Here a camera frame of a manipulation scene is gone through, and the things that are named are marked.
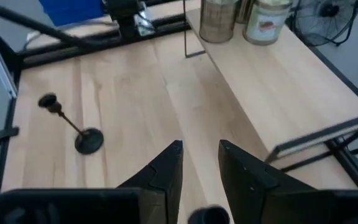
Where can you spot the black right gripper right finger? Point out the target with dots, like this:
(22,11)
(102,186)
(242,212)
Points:
(247,186)

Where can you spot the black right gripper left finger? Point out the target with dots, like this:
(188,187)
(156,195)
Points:
(160,183)

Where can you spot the candle tin with white label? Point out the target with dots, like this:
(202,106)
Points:
(266,25)

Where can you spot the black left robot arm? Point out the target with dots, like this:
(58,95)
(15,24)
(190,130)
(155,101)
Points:
(124,18)

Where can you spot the black floor fan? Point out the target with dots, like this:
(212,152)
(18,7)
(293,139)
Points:
(328,15)

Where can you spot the blue panel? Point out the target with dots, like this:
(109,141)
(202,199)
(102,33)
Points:
(70,11)

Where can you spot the wooden shelf black frame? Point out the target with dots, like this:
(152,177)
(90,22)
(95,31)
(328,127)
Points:
(275,87)

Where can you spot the black rig frame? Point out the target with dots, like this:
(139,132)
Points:
(6,134)

